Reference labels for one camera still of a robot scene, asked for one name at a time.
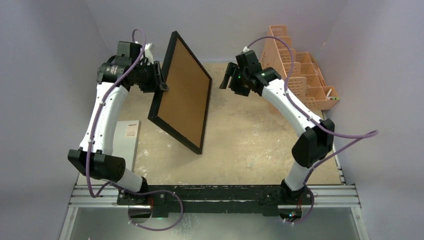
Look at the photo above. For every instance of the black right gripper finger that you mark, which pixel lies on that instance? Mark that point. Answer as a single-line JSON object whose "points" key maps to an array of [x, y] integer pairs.
{"points": [[229, 73], [238, 86]]}

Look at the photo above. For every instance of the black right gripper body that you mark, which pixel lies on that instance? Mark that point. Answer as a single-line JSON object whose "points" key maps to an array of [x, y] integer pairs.
{"points": [[234, 77]]}

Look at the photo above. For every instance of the white sheet on table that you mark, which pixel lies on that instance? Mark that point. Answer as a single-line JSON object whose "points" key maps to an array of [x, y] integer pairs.
{"points": [[125, 141]]}

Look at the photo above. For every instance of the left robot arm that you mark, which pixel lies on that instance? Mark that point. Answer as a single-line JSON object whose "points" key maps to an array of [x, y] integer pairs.
{"points": [[132, 65]]}

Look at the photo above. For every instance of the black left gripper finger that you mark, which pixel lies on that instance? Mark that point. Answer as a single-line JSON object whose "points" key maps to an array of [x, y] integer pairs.
{"points": [[159, 78], [156, 88]]}

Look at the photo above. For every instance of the small items in organizer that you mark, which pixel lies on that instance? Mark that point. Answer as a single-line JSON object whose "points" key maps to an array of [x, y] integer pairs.
{"points": [[332, 94]]}

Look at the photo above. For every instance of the orange plastic organizer basket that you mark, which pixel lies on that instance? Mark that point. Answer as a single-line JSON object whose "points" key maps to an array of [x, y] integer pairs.
{"points": [[306, 81]]}

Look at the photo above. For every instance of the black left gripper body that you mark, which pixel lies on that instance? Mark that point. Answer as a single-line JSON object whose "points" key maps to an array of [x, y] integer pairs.
{"points": [[146, 75]]}

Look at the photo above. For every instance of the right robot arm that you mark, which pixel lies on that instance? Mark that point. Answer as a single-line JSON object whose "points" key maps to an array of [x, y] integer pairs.
{"points": [[314, 143]]}

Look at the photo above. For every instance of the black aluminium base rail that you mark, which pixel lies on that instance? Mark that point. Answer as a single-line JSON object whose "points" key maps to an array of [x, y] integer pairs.
{"points": [[267, 200]]}

